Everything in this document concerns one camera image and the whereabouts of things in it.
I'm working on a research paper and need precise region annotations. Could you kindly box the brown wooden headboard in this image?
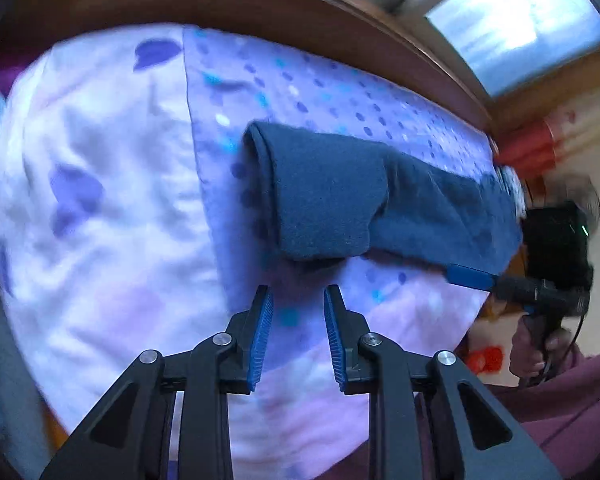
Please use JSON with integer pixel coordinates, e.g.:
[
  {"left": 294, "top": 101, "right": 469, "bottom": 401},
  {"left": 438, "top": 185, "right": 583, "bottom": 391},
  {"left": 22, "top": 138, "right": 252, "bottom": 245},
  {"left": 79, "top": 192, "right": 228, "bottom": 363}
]
[{"left": 0, "top": 0, "right": 491, "bottom": 130}]

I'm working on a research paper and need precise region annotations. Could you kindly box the person right hand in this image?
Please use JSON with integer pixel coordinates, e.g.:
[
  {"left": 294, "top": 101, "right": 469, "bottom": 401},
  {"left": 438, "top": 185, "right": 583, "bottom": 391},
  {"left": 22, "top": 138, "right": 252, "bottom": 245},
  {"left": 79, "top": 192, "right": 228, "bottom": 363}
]
[{"left": 509, "top": 315, "right": 572, "bottom": 379}]

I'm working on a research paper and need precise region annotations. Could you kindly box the black cable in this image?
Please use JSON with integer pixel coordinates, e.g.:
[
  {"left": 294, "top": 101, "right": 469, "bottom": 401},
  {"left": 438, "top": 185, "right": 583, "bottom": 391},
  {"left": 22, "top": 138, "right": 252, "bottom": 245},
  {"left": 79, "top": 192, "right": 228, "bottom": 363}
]
[{"left": 517, "top": 309, "right": 588, "bottom": 391}]

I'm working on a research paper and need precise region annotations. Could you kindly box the magenta purple garment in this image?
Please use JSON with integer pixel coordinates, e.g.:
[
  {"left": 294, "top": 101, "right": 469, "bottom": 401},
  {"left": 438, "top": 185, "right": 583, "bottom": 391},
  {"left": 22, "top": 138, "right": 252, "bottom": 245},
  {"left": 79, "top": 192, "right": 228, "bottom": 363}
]
[{"left": 0, "top": 64, "right": 28, "bottom": 96}]

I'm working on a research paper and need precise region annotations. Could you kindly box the lilac patterned bed sheet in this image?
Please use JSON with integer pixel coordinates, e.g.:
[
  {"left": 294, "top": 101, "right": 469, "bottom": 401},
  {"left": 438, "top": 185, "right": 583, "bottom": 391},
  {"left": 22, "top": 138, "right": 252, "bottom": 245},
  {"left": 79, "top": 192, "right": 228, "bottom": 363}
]
[{"left": 0, "top": 24, "right": 493, "bottom": 479}]

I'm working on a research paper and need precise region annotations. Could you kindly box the maroon sleeve forearm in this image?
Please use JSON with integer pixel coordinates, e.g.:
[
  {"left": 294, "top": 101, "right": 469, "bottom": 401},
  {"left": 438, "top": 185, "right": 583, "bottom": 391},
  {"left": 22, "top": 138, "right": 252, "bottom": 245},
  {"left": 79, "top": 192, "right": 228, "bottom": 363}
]
[{"left": 491, "top": 350, "right": 600, "bottom": 479}]

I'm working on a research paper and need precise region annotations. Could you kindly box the window with metal frame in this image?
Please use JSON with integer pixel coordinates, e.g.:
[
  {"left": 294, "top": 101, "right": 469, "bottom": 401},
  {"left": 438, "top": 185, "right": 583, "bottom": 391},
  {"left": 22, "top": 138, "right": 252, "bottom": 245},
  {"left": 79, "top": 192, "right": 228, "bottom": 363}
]
[{"left": 398, "top": 0, "right": 600, "bottom": 98}]

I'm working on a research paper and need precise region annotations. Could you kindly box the navy blue fleece garment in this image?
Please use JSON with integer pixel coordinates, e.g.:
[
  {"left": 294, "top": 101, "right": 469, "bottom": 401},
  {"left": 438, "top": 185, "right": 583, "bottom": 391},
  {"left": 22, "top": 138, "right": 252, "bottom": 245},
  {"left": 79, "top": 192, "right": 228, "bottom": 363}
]
[{"left": 244, "top": 122, "right": 522, "bottom": 274}]

